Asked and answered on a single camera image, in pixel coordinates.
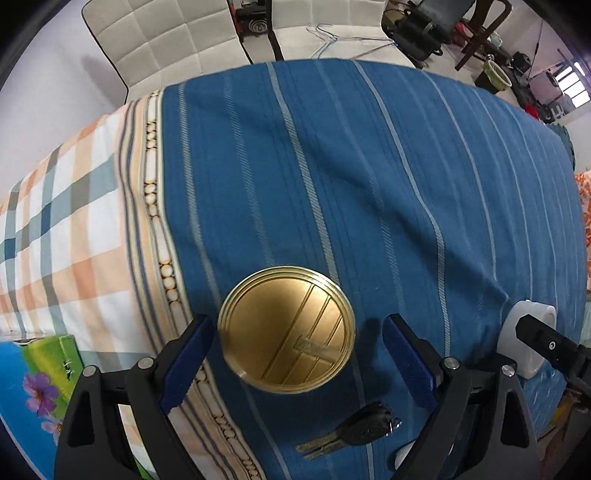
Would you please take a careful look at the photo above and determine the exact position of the small white earbud case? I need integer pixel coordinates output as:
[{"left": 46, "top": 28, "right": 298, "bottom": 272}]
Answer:
[{"left": 394, "top": 441, "right": 415, "bottom": 471}]

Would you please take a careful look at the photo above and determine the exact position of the blue cardboard box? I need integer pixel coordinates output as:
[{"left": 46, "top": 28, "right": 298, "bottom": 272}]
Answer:
[{"left": 1, "top": 333, "right": 155, "bottom": 479}]

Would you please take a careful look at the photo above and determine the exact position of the black key bunch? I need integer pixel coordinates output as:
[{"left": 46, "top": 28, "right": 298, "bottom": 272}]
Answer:
[{"left": 295, "top": 401, "right": 402, "bottom": 460}]

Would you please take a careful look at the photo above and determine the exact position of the plaid checkered cloth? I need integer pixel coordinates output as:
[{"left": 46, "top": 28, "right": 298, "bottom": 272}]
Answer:
[{"left": 0, "top": 89, "right": 270, "bottom": 480}]

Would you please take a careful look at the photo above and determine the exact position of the blue striped cloth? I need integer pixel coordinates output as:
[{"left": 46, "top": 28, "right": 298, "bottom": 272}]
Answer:
[{"left": 182, "top": 59, "right": 586, "bottom": 479}]

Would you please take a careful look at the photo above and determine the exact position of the green plastic basin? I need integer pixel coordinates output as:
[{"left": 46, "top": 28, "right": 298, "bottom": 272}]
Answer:
[{"left": 474, "top": 60, "right": 512, "bottom": 95}]

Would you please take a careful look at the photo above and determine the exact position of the dark wooden chair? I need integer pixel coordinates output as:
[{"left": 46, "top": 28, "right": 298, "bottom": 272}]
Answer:
[{"left": 455, "top": 0, "right": 513, "bottom": 71}]

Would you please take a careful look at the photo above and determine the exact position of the black folding chair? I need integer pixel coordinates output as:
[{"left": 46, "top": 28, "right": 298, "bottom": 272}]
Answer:
[{"left": 382, "top": 0, "right": 475, "bottom": 69}]

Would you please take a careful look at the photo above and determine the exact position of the white quilted chair left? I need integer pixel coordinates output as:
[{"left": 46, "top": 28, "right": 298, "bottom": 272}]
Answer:
[{"left": 82, "top": 0, "right": 250, "bottom": 101}]

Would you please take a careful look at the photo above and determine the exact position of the white quilted chair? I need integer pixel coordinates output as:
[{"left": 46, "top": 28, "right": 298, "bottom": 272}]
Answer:
[
  {"left": 266, "top": 0, "right": 414, "bottom": 68},
  {"left": 82, "top": 0, "right": 250, "bottom": 101}
]

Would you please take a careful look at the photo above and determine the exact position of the white quilted chair right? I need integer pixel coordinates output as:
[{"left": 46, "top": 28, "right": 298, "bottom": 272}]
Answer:
[{"left": 266, "top": 0, "right": 414, "bottom": 68}]

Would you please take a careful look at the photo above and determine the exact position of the wire clothes hanger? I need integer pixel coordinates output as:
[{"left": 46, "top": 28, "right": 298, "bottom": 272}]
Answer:
[{"left": 305, "top": 23, "right": 397, "bottom": 59}]

